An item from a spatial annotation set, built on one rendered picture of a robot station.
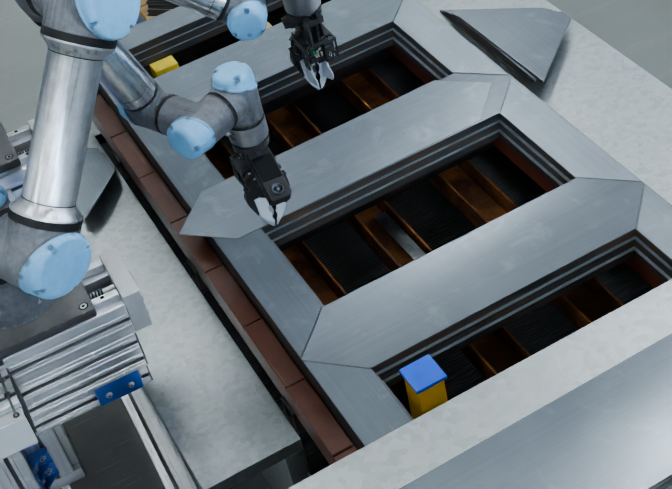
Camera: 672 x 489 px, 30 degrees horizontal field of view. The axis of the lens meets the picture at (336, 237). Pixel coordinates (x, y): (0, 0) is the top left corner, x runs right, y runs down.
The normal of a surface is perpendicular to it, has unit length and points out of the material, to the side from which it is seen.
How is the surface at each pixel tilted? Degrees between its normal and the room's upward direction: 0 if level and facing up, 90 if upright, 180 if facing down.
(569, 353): 0
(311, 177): 0
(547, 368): 0
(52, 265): 96
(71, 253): 96
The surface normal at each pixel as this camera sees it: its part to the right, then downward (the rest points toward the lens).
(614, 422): -0.16, -0.72
